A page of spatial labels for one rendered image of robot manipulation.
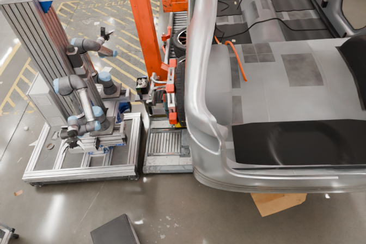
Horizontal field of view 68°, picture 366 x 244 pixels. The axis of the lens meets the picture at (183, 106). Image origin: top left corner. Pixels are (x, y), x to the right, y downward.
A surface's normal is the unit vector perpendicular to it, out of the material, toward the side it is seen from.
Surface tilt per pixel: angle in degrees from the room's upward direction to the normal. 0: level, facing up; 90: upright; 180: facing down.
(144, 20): 90
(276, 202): 1
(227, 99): 58
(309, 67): 2
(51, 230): 0
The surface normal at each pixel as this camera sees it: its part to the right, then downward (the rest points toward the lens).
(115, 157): -0.09, -0.68
